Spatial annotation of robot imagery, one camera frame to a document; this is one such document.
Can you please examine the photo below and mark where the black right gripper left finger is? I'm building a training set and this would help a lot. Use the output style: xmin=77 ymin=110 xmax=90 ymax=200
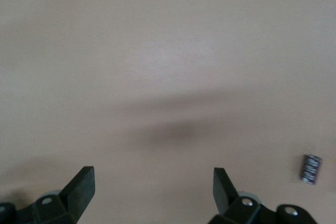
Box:
xmin=0 ymin=166 xmax=96 ymax=224

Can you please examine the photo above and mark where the dark cylindrical capacitor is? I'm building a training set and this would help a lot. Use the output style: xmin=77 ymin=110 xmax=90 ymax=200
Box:
xmin=299 ymin=154 xmax=323 ymax=185

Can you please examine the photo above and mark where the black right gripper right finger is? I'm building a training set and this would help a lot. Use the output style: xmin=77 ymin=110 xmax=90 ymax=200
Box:
xmin=208 ymin=167 xmax=319 ymax=224

